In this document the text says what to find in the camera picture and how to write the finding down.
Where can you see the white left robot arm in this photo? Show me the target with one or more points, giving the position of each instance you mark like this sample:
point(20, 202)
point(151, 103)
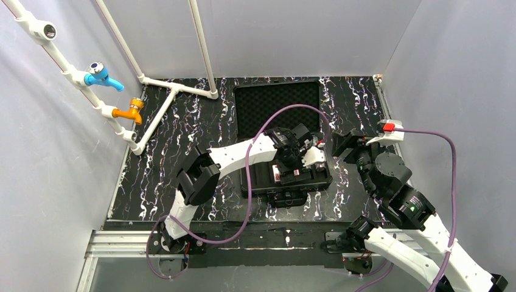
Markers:
point(202, 169)

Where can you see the blue plastic faucet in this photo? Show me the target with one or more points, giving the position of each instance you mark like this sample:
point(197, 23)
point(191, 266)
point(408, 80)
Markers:
point(97, 74)

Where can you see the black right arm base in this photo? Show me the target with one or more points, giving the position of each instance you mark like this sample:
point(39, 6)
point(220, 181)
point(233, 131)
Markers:
point(346, 250)

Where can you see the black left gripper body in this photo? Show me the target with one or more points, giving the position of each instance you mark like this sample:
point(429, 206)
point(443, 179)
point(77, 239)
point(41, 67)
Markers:
point(291, 160)

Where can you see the orange plastic faucet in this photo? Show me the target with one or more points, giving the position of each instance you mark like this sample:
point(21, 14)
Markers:
point(133, 113)

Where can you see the black foam-lined poker case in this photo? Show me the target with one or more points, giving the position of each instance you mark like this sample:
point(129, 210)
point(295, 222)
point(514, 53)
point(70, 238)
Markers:
point(254, 105)

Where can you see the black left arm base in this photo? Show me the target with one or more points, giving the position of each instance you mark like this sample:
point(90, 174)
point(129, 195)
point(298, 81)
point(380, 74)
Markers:
point(160, 243)

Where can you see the white PVC pipe frame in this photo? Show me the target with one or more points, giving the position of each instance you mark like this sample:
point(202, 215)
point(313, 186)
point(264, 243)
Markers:
point(43, 33)

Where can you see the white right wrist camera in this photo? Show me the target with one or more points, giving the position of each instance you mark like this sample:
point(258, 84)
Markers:
point(387, 134)

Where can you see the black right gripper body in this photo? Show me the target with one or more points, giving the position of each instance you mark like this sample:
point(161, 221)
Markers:
point(346, 142)

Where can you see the aluminium front rail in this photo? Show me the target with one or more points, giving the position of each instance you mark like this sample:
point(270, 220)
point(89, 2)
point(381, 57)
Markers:
point(258, 247)

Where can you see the red playing card deck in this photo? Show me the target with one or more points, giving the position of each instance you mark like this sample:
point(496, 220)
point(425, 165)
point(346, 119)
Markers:
point(284, 177)

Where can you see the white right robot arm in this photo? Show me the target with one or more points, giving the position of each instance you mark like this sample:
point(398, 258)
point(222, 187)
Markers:
point(444, 265)

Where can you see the blue orange poker chip stack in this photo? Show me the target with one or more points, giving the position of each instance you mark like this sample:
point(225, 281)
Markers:
point(320, 166)

